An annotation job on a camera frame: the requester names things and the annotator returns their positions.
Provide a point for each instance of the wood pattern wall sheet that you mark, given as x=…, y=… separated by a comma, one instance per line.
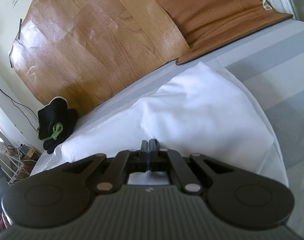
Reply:
x=89, y=50

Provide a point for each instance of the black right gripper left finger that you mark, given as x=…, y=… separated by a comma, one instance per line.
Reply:
x=101, y=174

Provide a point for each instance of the white printed t-shirt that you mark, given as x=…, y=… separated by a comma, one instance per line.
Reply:
x=191, y=110

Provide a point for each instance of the grey striped bed sheet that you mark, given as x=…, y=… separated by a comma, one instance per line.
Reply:
x=270, y=64

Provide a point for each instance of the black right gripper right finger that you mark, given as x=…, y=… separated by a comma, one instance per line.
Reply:
x=193, y=175

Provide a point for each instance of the brown mesh seat cushion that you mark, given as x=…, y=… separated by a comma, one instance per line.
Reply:
x=207, y=25

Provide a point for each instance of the white wire rack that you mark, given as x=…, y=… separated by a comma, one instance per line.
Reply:
x=12, y=165

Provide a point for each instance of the black and green folded garment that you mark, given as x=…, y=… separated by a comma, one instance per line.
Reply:
x=56, y=123

